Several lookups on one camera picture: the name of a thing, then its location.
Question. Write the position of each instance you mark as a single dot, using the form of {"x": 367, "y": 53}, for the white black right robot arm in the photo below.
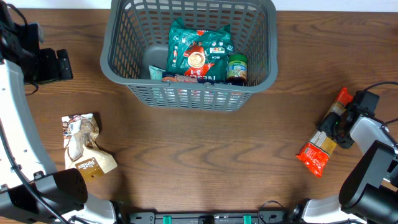
{"x": 362, "y": 197}

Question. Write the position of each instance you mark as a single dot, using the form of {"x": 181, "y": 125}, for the green Nescafe coffee bag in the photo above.
{"x": 201, "y": 54}

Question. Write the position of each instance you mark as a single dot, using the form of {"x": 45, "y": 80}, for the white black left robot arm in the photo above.
{"x": 32, "y": 189}

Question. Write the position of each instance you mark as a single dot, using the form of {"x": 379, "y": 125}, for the white brown bread bag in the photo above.
{"x": 81, "y": 151}

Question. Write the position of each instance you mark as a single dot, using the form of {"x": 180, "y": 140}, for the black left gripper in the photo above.
{"x": 53, "y": 72}

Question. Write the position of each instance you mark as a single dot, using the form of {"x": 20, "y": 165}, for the orange snack packet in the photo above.
{"x": 316, "y": 152}

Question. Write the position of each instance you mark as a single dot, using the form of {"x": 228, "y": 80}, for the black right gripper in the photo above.
{"x": 326, "y": 125}

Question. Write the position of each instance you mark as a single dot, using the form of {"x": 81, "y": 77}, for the grey plastic slotted basket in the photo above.
{"x": 137, "y": 37}

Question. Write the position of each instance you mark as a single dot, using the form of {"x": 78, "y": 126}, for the small teal wipes packet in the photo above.
{"x": 155, "y": 73}

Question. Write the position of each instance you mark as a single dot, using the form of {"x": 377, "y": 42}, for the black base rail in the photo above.
{"x": 272, "y": 212}

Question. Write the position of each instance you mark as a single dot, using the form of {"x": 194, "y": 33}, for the green lidded small jar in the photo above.
{"x": 237, "y": 71}

